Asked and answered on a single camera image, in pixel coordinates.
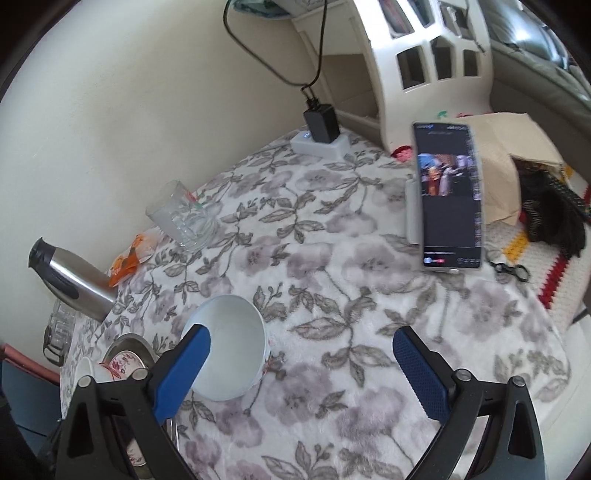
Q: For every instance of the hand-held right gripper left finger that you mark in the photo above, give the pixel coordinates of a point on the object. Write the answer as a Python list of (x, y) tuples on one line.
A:
[(180, 374)]

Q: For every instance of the strawberry print bowl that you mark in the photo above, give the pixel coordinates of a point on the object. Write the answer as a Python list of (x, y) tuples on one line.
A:
[(124, 364)]

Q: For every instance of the grey floral blanket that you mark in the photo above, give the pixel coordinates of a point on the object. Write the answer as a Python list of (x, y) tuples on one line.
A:
[(351, 286)]

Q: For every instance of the crocheted mat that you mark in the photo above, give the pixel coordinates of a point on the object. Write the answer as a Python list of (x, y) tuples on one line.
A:
[(568, 286)]

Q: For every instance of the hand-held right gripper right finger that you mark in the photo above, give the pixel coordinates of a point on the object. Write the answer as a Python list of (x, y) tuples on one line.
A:
[(420, 374)]

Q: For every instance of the small white bowl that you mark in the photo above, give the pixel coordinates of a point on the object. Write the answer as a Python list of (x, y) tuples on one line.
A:
[(231, 341)]

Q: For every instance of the clear glass mug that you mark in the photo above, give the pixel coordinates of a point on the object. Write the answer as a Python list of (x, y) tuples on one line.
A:
[(180, 217)]

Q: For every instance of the black scissors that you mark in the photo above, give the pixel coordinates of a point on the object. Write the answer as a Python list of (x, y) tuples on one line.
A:
[(521, 272)]

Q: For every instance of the white cabinet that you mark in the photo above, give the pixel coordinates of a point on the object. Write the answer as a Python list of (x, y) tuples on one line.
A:
[(388, 78)]

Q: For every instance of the round floral rim plate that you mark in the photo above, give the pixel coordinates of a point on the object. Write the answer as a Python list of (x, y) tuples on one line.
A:
[(135, 454)]

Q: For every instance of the white power strip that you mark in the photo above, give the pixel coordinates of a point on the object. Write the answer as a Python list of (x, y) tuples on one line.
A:
[(334, 150)]

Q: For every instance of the smartphone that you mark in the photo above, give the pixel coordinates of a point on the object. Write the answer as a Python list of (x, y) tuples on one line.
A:
[(448, 221)]

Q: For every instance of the pink board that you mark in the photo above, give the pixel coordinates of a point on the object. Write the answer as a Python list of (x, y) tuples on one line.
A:
[(27, 364)]

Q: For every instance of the dark cabinet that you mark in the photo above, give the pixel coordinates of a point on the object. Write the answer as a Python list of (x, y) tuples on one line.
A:
[(27, 401)]

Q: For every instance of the black cloth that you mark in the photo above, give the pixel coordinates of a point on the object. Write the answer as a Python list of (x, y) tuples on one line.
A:
[(554, 217)]

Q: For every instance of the black power adapter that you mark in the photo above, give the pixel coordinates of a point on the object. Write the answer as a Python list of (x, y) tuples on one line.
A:
[(321, 122)]

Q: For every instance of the white square bowl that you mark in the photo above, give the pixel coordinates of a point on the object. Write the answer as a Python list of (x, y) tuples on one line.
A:
[(85, 371)]

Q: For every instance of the orange snack packet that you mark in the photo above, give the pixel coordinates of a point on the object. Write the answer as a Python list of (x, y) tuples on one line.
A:
[(122, 272), (144, 247)]

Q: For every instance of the stainless steel thermos jug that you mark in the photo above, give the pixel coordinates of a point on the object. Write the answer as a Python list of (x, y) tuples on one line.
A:
[(74, 281)]

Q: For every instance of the round steel tray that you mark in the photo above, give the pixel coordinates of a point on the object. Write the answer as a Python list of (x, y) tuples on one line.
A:
[(134, 344)]

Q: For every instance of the small glass cup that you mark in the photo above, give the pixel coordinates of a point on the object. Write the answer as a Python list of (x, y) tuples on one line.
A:
[(63, 314)]

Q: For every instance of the grey sofa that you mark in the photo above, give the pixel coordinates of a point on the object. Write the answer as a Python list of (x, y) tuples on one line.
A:
[(521, 41)]

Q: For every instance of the red knitted item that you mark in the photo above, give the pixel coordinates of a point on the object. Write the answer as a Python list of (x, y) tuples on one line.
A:
[(402, 153)]

